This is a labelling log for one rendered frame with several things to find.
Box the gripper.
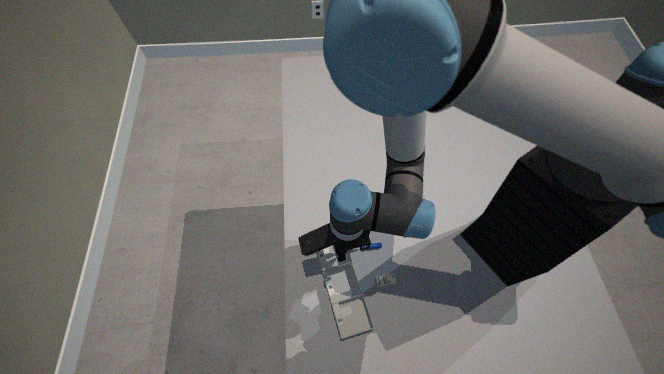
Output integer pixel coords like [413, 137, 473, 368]
[333, 230, 371, 262]

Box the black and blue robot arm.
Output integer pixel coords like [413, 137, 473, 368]
[298, 0, 664, 256]

